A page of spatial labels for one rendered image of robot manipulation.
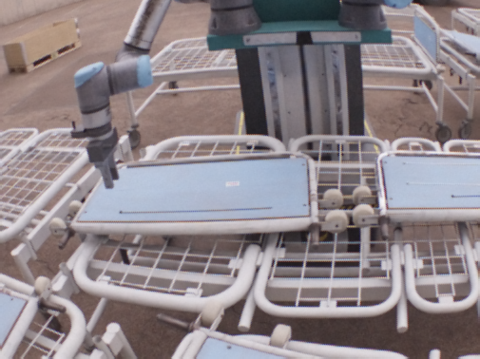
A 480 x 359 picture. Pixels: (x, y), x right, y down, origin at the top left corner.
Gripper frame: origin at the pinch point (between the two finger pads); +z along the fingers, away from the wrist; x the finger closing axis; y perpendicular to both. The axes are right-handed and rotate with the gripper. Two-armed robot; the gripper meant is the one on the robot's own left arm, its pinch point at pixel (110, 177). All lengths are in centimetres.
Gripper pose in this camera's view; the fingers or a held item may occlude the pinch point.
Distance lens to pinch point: 130.2
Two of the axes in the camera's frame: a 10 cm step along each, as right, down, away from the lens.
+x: 1.2, -4.9, 8.7
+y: 9.8, -0.5, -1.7
